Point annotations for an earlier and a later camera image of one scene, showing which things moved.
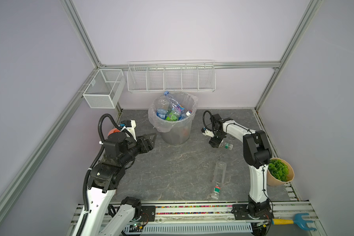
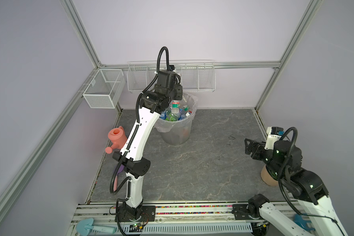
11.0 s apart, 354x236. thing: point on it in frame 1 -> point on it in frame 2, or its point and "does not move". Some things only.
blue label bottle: (161, 113) does not move
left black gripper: (150, 145) -> (180, 90)
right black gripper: (214, 142) -> (259, 146)
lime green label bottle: (172, 115) does not move
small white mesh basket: (104, 89) does not move
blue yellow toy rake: (299, 220) does not move
